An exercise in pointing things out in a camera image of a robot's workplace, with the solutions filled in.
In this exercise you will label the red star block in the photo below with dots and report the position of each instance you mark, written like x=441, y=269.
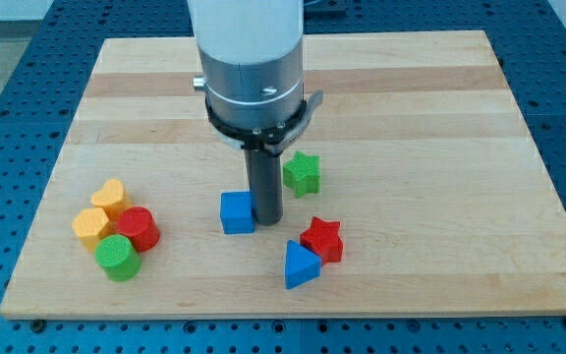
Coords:
x=323, y=238

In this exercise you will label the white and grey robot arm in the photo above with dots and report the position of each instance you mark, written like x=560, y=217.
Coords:
x=251, y=54

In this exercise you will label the green star block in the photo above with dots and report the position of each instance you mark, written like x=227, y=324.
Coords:
x=302, y=174

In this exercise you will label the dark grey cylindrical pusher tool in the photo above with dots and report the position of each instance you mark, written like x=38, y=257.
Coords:
x=264, y=174

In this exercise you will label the blue cube block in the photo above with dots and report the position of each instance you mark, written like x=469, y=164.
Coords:
x=236, y=213

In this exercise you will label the blue triangle block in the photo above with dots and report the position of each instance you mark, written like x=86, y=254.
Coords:
x=301, y=265

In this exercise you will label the wooden board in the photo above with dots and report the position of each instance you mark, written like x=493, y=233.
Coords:
x=446, y=207

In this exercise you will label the red cylinder block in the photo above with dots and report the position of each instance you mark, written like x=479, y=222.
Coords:
x=138, y=225

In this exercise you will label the yellow heart block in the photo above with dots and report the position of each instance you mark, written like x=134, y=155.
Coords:
x=112, y=198

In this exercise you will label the green cylinder block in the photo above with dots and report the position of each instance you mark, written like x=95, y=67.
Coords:
x=118, y=258

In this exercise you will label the yellow hexagon block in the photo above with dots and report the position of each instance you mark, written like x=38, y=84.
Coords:
x=92, y=225

